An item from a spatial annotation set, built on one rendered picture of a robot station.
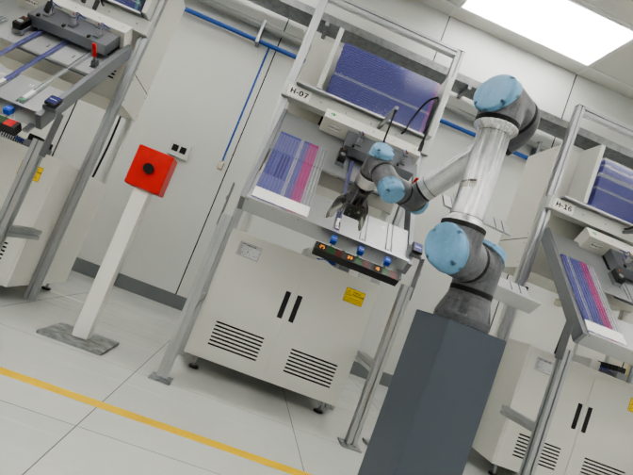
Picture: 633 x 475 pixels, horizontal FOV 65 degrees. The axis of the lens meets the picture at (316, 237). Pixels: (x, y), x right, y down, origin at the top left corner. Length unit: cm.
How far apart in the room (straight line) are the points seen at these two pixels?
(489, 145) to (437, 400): 65
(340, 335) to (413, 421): 96
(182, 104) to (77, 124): 77
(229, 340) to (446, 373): 112
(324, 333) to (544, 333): 265
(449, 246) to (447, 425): 44
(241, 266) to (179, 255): 172
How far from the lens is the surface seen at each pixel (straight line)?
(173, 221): 385
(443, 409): 133
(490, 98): 138
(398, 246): 198
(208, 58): 413
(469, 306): 135
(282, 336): 217
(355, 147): 228
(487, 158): 134
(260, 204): 185
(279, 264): 215
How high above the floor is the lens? 50
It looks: 6 degrees up
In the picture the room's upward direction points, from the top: 21 degrees clockwise
